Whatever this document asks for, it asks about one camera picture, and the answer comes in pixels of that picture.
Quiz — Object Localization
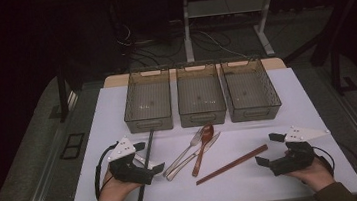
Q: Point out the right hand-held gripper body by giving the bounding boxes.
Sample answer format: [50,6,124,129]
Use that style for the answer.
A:
[264,122,336,177]

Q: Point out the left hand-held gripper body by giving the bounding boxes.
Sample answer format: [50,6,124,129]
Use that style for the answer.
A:
[104,132,158,190]

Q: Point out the white ceramic spoon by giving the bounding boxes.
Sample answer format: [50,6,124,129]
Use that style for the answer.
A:
[133,151,164,173]

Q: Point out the black chopstick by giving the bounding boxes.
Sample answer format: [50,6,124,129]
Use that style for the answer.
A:
[128,128,161,201]
[129,128,163,201]

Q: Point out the silver metal fork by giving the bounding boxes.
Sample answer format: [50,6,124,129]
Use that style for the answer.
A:
[159,128,209,178]

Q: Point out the brown wooden chopstick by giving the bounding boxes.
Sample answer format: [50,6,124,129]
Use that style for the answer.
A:
[192,144,271,185]
[193,144,272,186]

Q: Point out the silver serrated table knife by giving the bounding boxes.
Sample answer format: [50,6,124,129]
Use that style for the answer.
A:
[161,131,227,182]

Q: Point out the brown wooden spoon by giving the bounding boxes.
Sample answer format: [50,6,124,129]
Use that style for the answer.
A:
[186,122,219,178]

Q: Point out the person's left hand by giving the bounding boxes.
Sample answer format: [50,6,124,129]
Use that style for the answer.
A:
[95,164,145,201]

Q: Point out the person's right hand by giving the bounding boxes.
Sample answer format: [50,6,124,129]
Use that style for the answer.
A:
[283,155,338,197]

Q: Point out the black metal stand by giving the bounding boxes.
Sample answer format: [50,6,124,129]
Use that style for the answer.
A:
[52,55,86,125]
[276,0,357,102]

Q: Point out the white metal table stand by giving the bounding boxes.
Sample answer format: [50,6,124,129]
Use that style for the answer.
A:
[178,0,282,67]

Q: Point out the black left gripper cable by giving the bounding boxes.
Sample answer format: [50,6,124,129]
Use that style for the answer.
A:
[90,141,124,201]

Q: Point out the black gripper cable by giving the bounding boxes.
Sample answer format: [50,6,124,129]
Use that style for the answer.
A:
[90,141,124,201]
[311,144,337,181]

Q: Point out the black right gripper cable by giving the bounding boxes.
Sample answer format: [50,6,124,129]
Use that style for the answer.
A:
[311,144,337,181]

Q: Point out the black floor cables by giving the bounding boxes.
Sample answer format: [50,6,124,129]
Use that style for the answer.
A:
[112,11,253,73]

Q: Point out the white floor cable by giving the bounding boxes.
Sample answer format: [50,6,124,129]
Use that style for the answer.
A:
[197,24,250,64]

